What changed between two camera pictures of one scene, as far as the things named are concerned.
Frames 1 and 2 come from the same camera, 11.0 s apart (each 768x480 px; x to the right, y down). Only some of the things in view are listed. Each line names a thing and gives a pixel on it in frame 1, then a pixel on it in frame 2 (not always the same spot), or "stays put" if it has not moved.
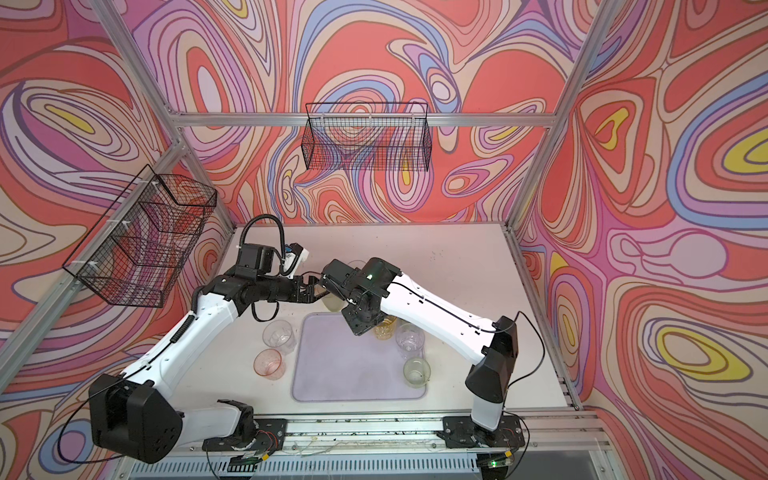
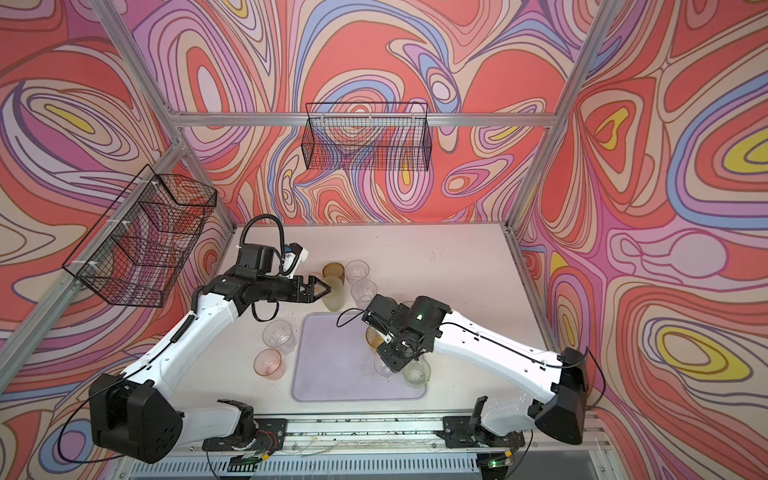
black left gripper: (308, 296) stays put
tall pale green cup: (334, 303) stays put
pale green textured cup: (417, 372) stays put
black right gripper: (357, 326) to (391, 360)
